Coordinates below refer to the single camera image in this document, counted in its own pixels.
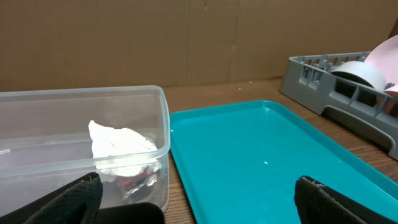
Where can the teal serving tray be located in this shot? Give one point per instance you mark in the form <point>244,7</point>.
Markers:
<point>239,163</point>

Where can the black tray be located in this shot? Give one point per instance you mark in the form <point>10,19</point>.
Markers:
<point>138,213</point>

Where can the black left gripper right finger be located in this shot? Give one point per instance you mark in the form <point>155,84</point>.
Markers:
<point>319,204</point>

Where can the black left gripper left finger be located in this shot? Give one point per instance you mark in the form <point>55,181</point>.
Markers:
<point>75,203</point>

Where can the grey dishwasher rack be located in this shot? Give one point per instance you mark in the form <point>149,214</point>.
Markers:
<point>308,81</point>

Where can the grey bowl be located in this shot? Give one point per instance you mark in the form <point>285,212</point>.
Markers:
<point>362,73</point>

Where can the white tissue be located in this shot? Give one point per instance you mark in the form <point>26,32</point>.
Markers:
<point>109,142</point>

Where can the clear plastic bin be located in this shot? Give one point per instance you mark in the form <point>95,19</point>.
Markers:
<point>46,144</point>

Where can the red snack wrapper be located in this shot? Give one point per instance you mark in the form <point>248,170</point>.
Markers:
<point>137,188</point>

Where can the white round plate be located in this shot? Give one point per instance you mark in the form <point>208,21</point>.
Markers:
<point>384,58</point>

